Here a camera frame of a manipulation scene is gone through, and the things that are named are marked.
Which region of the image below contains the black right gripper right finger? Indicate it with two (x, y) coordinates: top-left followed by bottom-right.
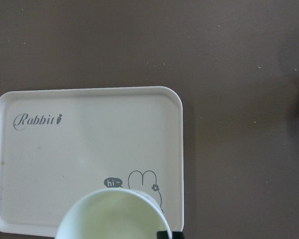
(172, 232), (184, 239)

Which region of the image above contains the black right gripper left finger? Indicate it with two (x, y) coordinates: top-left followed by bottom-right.
(156, 231), (168, 239)

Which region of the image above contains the cream yellow cup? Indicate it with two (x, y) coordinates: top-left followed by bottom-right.
(56, 189), (172, 239)

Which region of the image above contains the cream rabbit tray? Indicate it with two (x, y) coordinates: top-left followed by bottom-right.
(0, 86), (184, 237)

